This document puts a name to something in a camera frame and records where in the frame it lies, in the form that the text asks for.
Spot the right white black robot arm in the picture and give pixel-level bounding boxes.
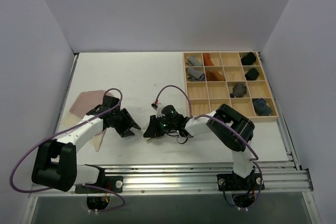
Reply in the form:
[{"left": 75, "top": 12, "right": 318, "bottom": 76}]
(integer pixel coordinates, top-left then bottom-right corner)
[{"left": 143, "top": 102, "right": 258, "bottom": 189}]

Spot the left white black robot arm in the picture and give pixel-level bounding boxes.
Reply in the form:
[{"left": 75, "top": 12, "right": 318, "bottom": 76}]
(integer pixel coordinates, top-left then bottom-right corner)
[{"left": 32, "top": 95, "right": 140, "bottom": 192}]

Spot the pink underwear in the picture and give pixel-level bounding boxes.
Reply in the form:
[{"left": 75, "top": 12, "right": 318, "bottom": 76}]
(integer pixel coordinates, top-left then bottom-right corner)
[{"left": 60, "top": 90, "right": 116, "bottom": 152}]

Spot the grey striped rolled cloth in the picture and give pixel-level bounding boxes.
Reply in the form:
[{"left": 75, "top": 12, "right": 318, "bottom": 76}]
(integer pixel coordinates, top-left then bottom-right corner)
[{"left": 187, "top": 68, "right": 206, "bottom": 82}]

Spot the orange rolled cloth lower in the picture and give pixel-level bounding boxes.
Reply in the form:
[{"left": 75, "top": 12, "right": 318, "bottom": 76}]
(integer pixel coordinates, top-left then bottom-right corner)
[{"left": 205, "top": 70, "right": 225, "bottom": 81}]

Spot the orange rolled cloth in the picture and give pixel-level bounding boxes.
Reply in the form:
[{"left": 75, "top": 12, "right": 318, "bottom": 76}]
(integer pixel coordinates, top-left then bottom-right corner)
[
  {"left": 205, "top": 70, "right": 225, "bottom": 81},
  {"left": 203, "top": 53, "right": 214, "bottom": 66}
]

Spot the orange rolled cloth upper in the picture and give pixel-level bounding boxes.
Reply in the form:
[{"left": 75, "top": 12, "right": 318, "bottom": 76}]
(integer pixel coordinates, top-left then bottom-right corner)
[{"left": 203, "top": 53, "right": 214, "bottom": 66}]

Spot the dark grey rolled cloth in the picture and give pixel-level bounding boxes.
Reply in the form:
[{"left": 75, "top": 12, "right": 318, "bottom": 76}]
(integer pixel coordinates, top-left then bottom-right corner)
[{"left": 229, "top": 83, "right": 247, "bottom": 98}]

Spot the wooden compartment tray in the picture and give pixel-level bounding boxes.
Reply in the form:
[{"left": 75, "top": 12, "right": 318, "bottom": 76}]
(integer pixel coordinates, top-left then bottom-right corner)
[{"left": 183, "top": 51, "right": 278, "bottom": 122}]

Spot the blue striped rolled cloth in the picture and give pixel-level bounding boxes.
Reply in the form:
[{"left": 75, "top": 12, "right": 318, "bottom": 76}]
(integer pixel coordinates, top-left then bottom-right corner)
[{"left": 252, "top": 98, "right": 272, "bottom": 116}]

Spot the black rolled cloth lower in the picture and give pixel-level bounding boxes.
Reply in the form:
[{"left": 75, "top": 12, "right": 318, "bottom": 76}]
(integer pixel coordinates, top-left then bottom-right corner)
[{"left": 245, "top": 68, "right": 260, "bottom": 81}]

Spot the black rolled cloth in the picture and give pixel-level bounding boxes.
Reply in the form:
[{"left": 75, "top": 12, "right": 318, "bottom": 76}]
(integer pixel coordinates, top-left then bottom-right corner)
[
  {"left": 245, "top": 68, "right": 260, "bottom": 81},
  {"left": 241, "top": 52, "right": 257, "bottom": 66}
]

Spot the black rolled cloth upper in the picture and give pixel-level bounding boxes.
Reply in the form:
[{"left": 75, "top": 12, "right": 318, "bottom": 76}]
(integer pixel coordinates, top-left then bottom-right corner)
[{"left": 241, "top": 52, "right": 257, "bottom": 66}]

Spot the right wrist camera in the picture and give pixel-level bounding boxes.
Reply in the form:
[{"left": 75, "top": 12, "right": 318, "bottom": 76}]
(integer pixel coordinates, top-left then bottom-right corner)
[{"left": 150, "top": 102, "right": 177, "bottom": 119}]

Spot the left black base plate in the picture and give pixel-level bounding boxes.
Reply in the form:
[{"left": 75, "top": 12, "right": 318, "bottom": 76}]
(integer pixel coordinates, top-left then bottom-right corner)
[{"left": 75, "top": 175, "right": 123, "bottom": 194}]

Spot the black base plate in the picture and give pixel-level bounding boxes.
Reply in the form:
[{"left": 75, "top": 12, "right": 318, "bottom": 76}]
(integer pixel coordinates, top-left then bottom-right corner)
[
  {"left": 216, "top": 171, "right": 261, "bottom": 191},
  {"left": 75, "top": 175, "right": 123, "bottom": 194}
]

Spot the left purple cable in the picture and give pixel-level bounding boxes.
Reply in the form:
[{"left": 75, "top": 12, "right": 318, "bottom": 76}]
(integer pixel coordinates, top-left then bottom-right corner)
[{"left": 9, "top": 88, "right": 126, "bottom": 213}]

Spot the purple cable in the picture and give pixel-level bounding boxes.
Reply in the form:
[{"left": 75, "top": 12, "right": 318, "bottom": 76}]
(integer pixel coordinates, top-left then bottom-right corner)
[
  {"left": 154, "top": 84, "right": 261, "bottom": 206},
  {"left": 9, "top": 88, "right": 126, "bottom": 213}
]

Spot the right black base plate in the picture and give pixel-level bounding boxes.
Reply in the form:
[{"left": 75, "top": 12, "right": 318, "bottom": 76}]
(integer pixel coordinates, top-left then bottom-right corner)
[{"left": 216, "top": 171, "right": 261, "bottom": 191}]

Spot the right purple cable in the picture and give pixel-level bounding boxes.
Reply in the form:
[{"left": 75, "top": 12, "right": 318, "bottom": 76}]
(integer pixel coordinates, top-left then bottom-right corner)
[{"left": 154, "top": 84, "right": 261, "bottom": 206}]

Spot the aluminium frame rail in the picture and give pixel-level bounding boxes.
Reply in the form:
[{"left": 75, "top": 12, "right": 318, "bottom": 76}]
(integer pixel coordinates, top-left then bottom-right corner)
[{"left": 28, "top": 155, "right": 314, "bottom": 198}]

